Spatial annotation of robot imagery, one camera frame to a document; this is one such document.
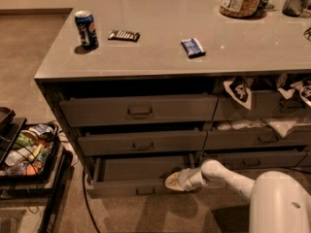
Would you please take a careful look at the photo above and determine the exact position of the dark wire object on counter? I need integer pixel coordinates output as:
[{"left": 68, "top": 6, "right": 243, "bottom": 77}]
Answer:
[{"left": 304, "top": 27, "right": 311, "bottom": 41}]

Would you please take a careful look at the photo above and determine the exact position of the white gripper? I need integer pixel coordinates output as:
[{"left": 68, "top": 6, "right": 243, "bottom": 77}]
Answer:
[{"left": 164, "top": 168, "right": 206, "bottom": 191}]

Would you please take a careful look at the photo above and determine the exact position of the grey drawer cabinet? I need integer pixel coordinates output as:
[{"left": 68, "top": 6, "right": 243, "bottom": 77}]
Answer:
[{"left": 33, "top": 0, "right": 311, "bottom": 180}]

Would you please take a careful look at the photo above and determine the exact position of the black cart with trays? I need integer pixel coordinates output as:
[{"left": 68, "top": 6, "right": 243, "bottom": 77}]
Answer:
[{"left": 0, "top": 107, "right": 73, "bottom": 233}]

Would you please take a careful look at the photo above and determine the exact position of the white plastic bag in drawer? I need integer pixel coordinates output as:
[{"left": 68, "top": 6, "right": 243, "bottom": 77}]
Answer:
[{"left": 216, "top": 117, "right": 298, "bottom": 138}]

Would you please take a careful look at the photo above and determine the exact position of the white blue packet in tray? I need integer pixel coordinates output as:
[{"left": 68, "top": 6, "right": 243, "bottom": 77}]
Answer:
[{"left": 21, "top": 124, "right": 55, "bottom": 141}]

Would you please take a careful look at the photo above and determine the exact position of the grey drawer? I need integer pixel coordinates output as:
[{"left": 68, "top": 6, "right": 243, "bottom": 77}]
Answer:
[
  {"left": 78, "top": 130, "right": 206, "bottom": 156},
  {"left": 204, "top": 127, "right": 311, "bottom": 150},
  {"left": 213, "top": 90, "right": 311, "bottom": 121},
  {"left": 59, "top": 94, "right": 218, "bottom": 127},
  {"left": 87, "top": 153, "right": 194, "bottom": 198},
  {"left": 202, "top": 150, "right": 307, "bottom": 170}
]

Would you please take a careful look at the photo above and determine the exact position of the blue Pepsi soda can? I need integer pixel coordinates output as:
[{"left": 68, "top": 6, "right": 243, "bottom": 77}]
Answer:
[{"left": 75, "top": 10, "right": 99, "bottom": 50}]

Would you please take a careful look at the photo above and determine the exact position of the orange snack in tray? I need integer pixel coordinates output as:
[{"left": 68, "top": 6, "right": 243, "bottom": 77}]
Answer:
[{"left": 25, "top": 162, "right": 43, "bottom": 176}]

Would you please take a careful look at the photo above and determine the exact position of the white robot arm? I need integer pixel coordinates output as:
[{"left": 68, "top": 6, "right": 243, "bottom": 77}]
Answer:
[{"left": 164, "top": 159, "right": 311, "bottom": 233}]

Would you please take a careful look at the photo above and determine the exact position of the dark striped snack bar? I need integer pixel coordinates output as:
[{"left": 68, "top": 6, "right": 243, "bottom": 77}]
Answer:
[{"left": 108, "top": 30, "right": 140, "bottom": 42}]

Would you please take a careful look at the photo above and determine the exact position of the black floor cable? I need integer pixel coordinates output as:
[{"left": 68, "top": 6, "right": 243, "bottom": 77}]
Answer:
[{"left": 81, "top": 168, "right": 102, "bottom": 233}]

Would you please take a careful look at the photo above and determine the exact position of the black white chip bag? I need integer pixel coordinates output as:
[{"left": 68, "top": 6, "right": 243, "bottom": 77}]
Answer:
[
  {"left": 278, "top": 79, "right": 311, "bottom": 107},
  {"left": 224, "top": 76, "right": 252, "bottom": 110}
]

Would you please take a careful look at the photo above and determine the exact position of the blue snack packet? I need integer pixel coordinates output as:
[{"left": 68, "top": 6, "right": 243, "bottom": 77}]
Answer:
[{"left": 181, "top": 38, "right": 206, "bottom": 58}]

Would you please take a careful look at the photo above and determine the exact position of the dark metallic kettle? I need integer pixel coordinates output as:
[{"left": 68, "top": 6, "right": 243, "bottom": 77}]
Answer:
[{"left": 282, "top": 0, "right": 310, "bottom": 17}]

